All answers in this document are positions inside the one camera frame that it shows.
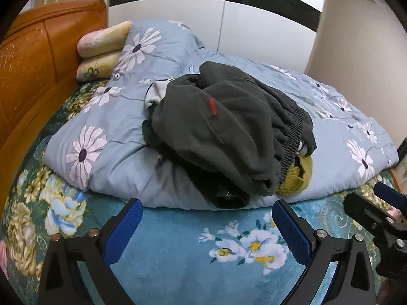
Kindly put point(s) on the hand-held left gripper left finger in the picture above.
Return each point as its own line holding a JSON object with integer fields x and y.
{"x": 122, "y": 233}

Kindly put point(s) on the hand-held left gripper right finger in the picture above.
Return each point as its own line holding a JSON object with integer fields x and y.
{"x": 292, "y": 235}

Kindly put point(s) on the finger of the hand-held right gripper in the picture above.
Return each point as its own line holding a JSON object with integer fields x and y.
{"x": 365, "y": 208}
{"x": 389, "y": 193}

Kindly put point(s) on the dark grey pants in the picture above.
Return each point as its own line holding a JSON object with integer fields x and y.
{"x": 229, "y": 124}

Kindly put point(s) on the olive yellow garment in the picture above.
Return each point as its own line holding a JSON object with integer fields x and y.
{"x": 294, "y": 179}

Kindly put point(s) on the teal floral blanket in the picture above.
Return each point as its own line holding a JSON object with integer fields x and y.
{"x": 178, "y": 244}

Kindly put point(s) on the black garment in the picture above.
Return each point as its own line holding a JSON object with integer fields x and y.
{"x": 229, "y": 197}

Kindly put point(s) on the grey-blue floral quilt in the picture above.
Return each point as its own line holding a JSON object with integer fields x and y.
{"x": 120, "y": 139}

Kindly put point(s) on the grey and white garment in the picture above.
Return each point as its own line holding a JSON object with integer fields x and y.
{"x": 155, "y": 93}

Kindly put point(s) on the yellow floral pillow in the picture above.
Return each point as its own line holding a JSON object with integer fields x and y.
{"x": 95, "y": 66}

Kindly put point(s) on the orange wooden headboard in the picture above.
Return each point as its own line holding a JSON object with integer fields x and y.
{"x": 35, "y": 60}

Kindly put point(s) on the pink and yellow pillow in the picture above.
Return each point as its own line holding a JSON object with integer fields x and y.
{"x": 101, "y": 38}

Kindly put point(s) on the white wardrobe with black band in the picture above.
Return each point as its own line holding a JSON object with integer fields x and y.
{"x": 270, "y": 22}

